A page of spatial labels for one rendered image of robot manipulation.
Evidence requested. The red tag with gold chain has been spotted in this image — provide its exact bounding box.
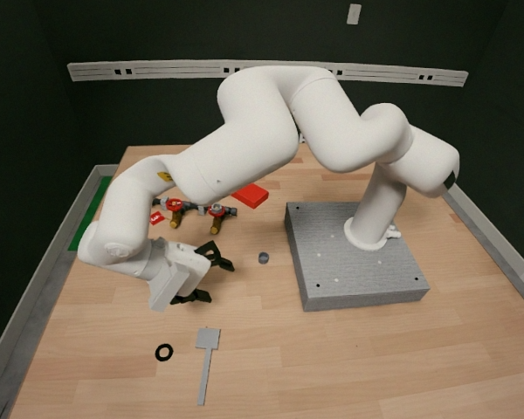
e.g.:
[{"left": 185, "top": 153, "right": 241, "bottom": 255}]
[{"left": 150, "top": 211, "right": 165, "bottom": 225}]

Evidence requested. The small grey cylindrical cap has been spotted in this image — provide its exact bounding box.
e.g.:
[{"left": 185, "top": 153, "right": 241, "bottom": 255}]
[{"left": 259, "top": 251, "right": 269, "bottom": 264}]

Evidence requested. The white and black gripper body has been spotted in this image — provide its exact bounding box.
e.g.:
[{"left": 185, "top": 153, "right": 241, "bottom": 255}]
[{"left": 164, "top": 241, "right": 210, "bottom": 297}]

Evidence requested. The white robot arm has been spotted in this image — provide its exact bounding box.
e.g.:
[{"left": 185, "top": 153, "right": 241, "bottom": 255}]
[{"left": 77, "top": 65, "right": 459, "bottom": 312}]

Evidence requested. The black rubber o-ring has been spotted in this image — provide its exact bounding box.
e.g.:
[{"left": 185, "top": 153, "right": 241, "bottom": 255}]
[{"left": 155, "top": 343, "right": 173, "bottom": 361}]

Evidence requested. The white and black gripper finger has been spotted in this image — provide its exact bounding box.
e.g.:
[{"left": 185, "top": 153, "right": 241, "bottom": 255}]
[
  {"left": 169, "top": 288, "right": 211, "bottom": 305},
  {"left": 193, "top": 240, "right": 235, "bottom": 272}
]

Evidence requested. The red rectangular block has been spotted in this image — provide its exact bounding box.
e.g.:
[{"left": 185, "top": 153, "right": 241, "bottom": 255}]
[{"left": 230, "top": 183, "right": 269, "bottom": 209}]

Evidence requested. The black pipe with grey tee fittings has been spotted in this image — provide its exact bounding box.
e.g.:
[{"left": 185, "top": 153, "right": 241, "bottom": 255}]
[{"left": 152, "top": 196, "right": 238, "bottom": 234}]

